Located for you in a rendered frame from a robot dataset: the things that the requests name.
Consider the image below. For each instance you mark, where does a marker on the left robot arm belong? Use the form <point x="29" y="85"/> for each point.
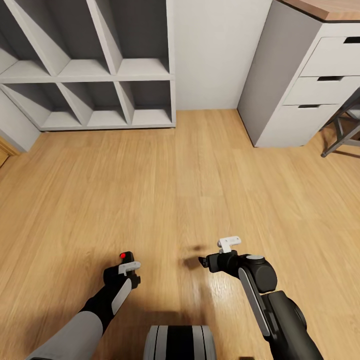
<point x="78" y="339"/>

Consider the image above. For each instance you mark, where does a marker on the bookcase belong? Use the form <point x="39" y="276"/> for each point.
<point x="19" y="78"/>

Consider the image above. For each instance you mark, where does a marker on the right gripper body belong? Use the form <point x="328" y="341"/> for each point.
<point x="218" y="262"/>

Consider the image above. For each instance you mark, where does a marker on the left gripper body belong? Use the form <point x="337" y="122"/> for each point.
<point x="134" y="283"/>

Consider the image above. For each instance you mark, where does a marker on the digital camera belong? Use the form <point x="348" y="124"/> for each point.
<point x="114" y="270"/>

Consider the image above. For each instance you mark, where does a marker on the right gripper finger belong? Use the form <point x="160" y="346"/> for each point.
<point x="204" y="261"/>

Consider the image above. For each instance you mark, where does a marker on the robot trunk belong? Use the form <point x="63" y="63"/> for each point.
<point x="179" y="343"/>

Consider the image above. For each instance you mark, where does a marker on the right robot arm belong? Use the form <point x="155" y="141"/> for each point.
<point x="279" y="318"/>

